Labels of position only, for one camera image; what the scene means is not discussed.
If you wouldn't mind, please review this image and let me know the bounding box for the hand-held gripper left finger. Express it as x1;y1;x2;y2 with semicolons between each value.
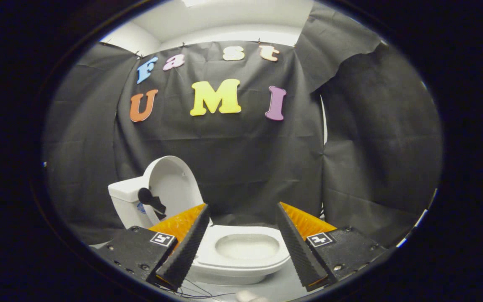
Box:
95;203;210;291

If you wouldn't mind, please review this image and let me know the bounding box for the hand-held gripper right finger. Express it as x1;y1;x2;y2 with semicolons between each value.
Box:
276;202;389;292

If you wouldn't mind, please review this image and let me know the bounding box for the black lid pull tab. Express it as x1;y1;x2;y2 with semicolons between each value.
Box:
138;187;167;219

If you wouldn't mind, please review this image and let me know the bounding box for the white toilet lid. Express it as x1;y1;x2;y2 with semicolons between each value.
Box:
142;156;205;227

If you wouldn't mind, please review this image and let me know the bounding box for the white toilet bowl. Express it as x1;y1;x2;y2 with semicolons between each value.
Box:
187;234;280;285

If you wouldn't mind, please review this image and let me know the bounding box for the white toilet seat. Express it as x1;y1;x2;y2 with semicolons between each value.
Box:
197;225;291;269

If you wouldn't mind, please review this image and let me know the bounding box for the white toilet tank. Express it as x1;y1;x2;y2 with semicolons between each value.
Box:
114;197;154;229

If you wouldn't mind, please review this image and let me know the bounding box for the white tank cover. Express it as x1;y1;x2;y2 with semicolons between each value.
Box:
108;176;150;204

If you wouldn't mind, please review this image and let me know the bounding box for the black backdrop cloth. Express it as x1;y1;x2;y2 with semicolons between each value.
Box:
42;2;443;248

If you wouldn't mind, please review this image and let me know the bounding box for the thin black cable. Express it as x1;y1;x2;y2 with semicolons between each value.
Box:
158;277;236;299

